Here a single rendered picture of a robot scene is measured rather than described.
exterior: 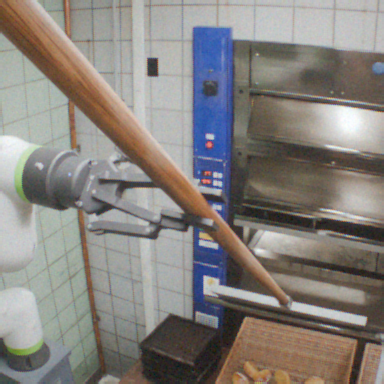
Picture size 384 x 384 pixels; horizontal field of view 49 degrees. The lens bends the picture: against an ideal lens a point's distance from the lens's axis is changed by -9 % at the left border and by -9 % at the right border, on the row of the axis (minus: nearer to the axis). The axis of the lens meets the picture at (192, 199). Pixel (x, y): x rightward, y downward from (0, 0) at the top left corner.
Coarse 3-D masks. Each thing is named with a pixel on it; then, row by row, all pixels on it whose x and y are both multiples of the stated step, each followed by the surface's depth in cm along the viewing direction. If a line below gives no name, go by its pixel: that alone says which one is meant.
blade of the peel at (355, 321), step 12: (216, 288) 156; (228, 288) 154; (240, 300) 162; (252, 300) 150; (264, 300) 149; (276, 300) 148; (288, 312) 160; (300, 312) 145; (312, 312) 142; (324, 312) 141; (336, 312) 140; (348, 324) 145; (360, 324) 136
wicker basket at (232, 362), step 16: (256, 320) 209; (240, 336) 206; (256, 336) 210; (272, 336) 207; (288, 336) 204; (304, 336) 201; (320, 336) 198; (336, 336) 194; (240, 352) 214; (256, 352) 211; (272, 352) 208; (288, 352) 205; (304, 352) 201; (320, 352) 198; (336, 352) 195; (352, 352) 186; (224, 368) 189; (240, 368) 213; (272, 368) 209; (320, 368) 199; (336, 368) 196; (352, 368) 180
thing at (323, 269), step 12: (252, 252) 203; (264, 252) 203; (276, 264) 198; (288, 264) 195; (300, 264) 193; (312, 264) 192; (324, 264) 192; (324, 276) 190; (336, 276) 187; (348, 276) 185; (360, 276) 182; (372, 276) 181
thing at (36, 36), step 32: (0, 0) 23; (32, 0) 25; (0, 32) 25; (32, 32) 25; (64, 64) 29; (96, 96) 33; (128, 128) 38; (160, 160) 44; (192, 192) 52; (224, 224) 65
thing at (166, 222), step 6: (162, 216) 58; (162, 222) 58; (168, 222) 58; (174, 222) 58; (180, 222) 57; (186, 222) 57; (156, 228) 58; (162, 228) 59; (168, 228) 59; (174, 228) 58; (180, 228) 57; (186, 228) 58; (156, 234) 59
